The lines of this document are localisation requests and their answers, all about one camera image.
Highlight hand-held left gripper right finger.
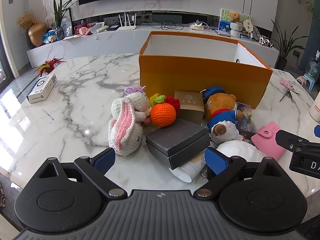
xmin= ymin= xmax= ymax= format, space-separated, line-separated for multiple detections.
xmin=196 ymin=147 xmax=297 ymax=198

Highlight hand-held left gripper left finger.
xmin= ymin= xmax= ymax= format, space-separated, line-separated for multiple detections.
xmin=24 ymin=147 xmax=128 ymax=198

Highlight pink card wallet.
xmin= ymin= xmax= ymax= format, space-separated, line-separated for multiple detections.
xmin=251 ymin=121 xmax=287 ymax=161

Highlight brown teddy bear blue outfit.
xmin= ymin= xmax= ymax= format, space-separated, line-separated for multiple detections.
xmin=201 ymin=86 xmax=247 ymax=145

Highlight gold gift box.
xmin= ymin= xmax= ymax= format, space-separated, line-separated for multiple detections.
xmin=174 ymin=90 xmax=205 ymax=125

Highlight orange cardboard box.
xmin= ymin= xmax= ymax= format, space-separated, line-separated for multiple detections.
xmin=139 ymin=31 xmax=273 ymax=109

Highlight white cloth bundle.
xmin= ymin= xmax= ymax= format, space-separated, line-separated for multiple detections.
xmin=215 ymin=140 xmax=268 ymax=165

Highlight white pink crochet bunny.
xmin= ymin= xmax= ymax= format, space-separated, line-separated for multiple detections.
xmin=108 ymin=86 xmax=152 ymax=156

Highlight dark grey lidded box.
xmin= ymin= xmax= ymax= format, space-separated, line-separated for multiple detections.
xmin=145 ymin=119 xmax=211 ymax=170

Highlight dark picture card box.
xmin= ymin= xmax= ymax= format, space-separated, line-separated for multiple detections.
xmin=235 ymin=102 xmax=257 ymax=140

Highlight green plastic stool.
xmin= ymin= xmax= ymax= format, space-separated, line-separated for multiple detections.
xmin=304 ymin=74 xmax=318 ymax=90

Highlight pink paper card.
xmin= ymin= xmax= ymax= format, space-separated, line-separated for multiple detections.
xmin=279 ymin=78 xmax=299 ymax=93

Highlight orange crochet fruit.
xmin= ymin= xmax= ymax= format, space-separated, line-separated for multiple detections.
xmin=149 ymin=94 xmax=177 ymax=127

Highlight red crochet ball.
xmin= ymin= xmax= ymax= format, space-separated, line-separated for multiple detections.
xmin=165 ymin=96 xmax=181 ymax=117

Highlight potted long-leaf plant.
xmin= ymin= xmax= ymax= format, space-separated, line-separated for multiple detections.
xmin=271 ymin=19 xmax=308 ymax=71

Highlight small white product box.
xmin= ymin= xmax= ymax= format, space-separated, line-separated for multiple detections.
xmin=27 ymin=73 xmax=57 ymax=104

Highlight cow pattern plush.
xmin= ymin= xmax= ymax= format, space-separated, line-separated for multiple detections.
xmin=259 ymin=35 xmax=274 ymax=47

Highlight red feather decoration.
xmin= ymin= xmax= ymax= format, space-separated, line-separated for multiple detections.
xmin=34 ymin=57 xmax=67 ymax=77

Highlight white marble TV console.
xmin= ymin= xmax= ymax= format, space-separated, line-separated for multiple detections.
xmin=26 ymin=25 xmax=280 ymax=68

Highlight small wooden sign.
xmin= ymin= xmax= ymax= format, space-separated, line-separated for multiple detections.
xmin=241 ymin=17 xmax=252 ymax=34

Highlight white tilted device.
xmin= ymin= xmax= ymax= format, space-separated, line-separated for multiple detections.
xmin=91 ymin=22 xmax=110 ymax=33

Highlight green plant in glass vase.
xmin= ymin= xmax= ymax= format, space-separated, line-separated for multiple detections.
xmin=51 ymin=0 xmax=78 ymax=41

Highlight blue snack packets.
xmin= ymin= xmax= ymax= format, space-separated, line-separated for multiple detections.
xmin=42 ymin=30 xmax=58 ymax=43

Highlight white router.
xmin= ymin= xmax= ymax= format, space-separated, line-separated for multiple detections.
xmin=117 ymin=12 xmax=137 ymax=31

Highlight white power strip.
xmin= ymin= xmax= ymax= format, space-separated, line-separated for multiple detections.
xmin=189 ymin=21 xmax=213 ymax=30

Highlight gold round vase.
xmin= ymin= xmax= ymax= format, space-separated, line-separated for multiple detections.
xmin=28 ymin=22 xmax=48 ymax=47

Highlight dried flower bunch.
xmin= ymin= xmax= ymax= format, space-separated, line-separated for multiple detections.
xmin=16 ymin=10 xmax=35 ymax=30

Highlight black cables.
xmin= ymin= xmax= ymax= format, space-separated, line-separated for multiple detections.
xmin=146 ymin=20 xmax=180 ymax=29

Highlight black picture frame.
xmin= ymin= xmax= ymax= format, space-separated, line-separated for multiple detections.
xmin=61 ymin=7 xmax=73 ymax=37

